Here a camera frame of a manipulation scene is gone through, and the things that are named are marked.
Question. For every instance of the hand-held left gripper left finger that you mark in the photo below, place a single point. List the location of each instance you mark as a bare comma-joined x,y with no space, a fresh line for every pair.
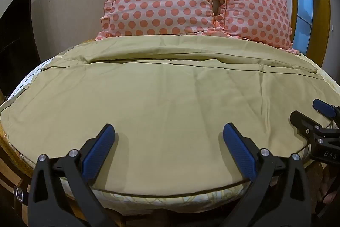
98,152

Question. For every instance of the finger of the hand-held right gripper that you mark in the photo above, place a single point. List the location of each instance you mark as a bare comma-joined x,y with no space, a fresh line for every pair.
302,122
323,107

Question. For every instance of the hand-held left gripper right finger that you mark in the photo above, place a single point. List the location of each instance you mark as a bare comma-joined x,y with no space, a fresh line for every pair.
239,154

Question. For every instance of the olive green bedsheet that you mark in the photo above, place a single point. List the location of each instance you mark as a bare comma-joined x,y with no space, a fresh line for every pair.
164,110

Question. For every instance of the patterned white bed sheet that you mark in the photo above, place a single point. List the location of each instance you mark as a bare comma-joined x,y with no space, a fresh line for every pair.
159,199

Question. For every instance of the glass window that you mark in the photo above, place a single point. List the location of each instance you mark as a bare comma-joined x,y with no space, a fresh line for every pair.
304,3

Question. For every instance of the wooden bed frame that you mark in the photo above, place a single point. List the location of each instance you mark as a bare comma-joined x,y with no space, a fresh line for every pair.
10,163

